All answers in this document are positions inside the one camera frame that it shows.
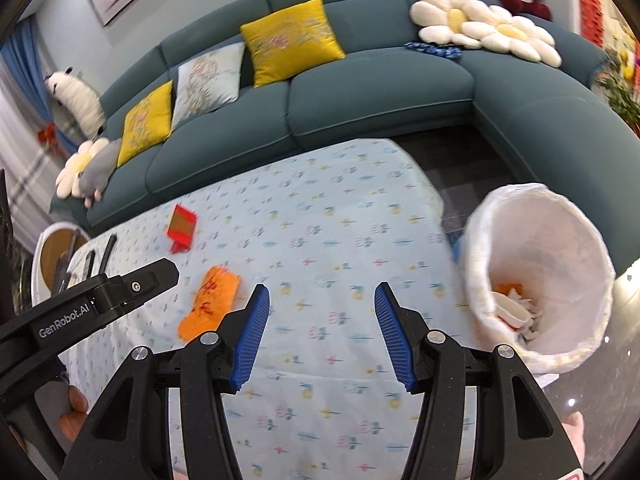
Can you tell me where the white daisy cushion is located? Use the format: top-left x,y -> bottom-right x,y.
55,137 -> 111,199
465,5 -> 563,68
410,0 -> 483,46

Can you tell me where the person's left hand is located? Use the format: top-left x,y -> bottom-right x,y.
57,384 -> 96,443

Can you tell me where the light blue embroidered pillow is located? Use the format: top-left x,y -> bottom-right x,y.
171,41 -> 247,131

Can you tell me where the blue patterned scrunchie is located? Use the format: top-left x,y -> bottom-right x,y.
404,40 -> 464,62

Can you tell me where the large yellow embroidered pillow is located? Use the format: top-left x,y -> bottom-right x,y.
240,0 -> 347,88

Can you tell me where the grey mouse plush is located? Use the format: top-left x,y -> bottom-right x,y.
77,139 -> 124,209

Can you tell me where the waste bin with white liner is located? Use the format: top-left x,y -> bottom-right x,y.
462,182 -> 617,376

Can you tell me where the white paper cup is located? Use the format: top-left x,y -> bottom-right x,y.
491,292 -> 532,332

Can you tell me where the red wall decoration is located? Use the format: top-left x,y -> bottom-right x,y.
572,0 -> 614,44

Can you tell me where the round white side table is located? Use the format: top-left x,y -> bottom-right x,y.
31,222 -> 92,307

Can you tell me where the white sheep plush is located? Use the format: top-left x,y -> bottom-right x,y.
44,67 -> 107,141

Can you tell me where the floral tablecloth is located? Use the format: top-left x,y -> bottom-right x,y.
60,137 -> 481,480

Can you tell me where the person's pink clothing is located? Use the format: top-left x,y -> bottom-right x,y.
560,410 -> 587,480

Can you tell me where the blue curtain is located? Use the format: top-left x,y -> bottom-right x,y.
0,22 -> 57,128

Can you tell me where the red gift box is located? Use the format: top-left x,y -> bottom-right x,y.
166,203 -> 199,255

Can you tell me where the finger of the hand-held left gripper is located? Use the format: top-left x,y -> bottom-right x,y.
92,258 -> 180,324

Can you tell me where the orange snack packet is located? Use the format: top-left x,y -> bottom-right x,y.
177,266 -> 241,344

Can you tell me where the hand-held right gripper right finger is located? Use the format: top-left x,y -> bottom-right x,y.
375,281 -> 586,480

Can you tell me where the small yellow embroidered pillow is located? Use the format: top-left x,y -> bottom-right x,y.
116,80 -> 174,168

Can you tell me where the teal sofa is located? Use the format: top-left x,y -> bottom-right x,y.
50,0 -> 640,277

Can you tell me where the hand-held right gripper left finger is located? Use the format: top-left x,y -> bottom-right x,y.
60,284 -> 271,480

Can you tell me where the white sheer curtain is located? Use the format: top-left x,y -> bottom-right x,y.
0,75 -> 66,241

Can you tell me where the green potted plant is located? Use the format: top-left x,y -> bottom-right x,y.
595,25 -> 640,137

